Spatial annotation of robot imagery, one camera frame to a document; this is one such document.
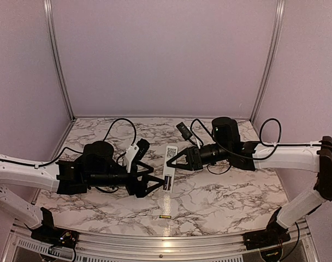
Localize white remote control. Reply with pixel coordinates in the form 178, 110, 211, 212
163, 146, 178, 193

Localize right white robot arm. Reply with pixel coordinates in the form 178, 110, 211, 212
166, 117, 332, 245

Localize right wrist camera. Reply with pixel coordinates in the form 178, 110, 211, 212
176, 122, 193, 141

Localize green gold battery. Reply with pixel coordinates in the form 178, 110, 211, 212
159, 215, 171, 219

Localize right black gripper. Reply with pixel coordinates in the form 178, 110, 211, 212
167, 142, 231, 171

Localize front aluminium rail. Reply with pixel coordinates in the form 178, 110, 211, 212
1, 221, 319, 261

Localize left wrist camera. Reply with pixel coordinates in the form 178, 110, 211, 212
123, 139, 150, 173

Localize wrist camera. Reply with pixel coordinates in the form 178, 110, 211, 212
176, 122, 193, 141
123, 139, 150, 173

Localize right aluminium frame post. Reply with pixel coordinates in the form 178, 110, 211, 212
250, 0, 286, 124

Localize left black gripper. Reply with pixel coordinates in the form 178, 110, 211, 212
87, 161, 165, 198

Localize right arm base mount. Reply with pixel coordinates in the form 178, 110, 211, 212
243, 207, 291, 250

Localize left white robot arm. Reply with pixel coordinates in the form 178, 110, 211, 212
0, 139, 164, 243

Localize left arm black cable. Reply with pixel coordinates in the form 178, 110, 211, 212
0, 117, 138, 192

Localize left aluminium frame post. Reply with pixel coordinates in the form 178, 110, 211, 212
43, 0, 75, 122

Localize black battery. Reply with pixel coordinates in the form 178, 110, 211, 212
163, 175, 172, 191

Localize aluminium frame post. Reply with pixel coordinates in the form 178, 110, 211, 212
250, 0, 286, 124
43, 0, 75, 122

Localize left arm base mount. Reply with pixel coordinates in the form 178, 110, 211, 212
31, 207, 79, 249

